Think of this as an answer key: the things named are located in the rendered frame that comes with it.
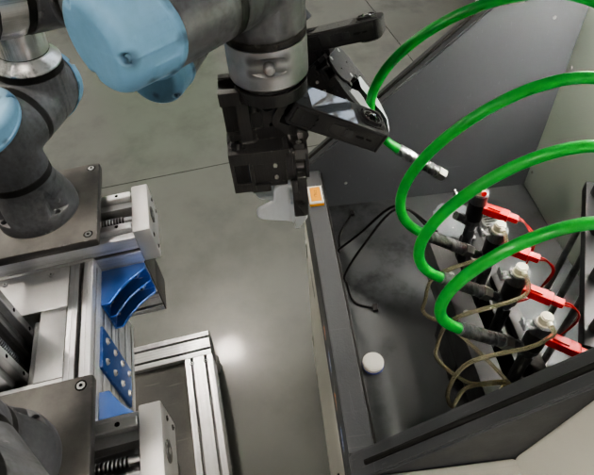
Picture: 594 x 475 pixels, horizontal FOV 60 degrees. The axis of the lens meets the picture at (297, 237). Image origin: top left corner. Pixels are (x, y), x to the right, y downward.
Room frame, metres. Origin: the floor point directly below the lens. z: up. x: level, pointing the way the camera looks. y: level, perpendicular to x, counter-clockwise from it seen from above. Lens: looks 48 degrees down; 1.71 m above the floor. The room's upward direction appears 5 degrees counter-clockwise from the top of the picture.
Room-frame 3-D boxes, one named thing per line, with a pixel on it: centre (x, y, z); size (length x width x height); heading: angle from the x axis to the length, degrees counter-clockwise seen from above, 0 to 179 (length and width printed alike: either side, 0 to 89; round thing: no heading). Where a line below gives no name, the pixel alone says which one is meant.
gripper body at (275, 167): (0.44, 0.02, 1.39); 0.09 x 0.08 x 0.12; 92
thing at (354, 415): (0.56, -0.06, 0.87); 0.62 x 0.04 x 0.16; 2
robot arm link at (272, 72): (0.44, 0.01, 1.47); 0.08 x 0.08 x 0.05
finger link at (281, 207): (0.42, 0.02, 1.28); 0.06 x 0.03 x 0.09; 92
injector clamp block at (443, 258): (0.45, -0.30, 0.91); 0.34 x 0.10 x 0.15; 2
